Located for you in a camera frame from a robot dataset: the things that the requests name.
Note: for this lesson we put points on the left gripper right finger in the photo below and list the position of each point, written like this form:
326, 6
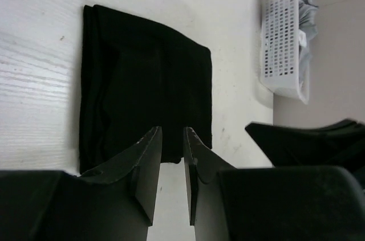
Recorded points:
201, 166

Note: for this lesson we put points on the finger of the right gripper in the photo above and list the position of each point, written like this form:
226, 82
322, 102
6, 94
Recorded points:
339, 144

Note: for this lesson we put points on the grey tank top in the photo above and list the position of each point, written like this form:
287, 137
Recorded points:
307, 12

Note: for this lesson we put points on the white plastic basket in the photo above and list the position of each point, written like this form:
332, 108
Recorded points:
280, 50

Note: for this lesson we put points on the black tank top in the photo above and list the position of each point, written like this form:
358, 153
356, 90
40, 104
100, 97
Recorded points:
137, 74

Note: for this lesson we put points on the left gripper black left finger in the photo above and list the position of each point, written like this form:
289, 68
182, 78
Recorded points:
140, 166

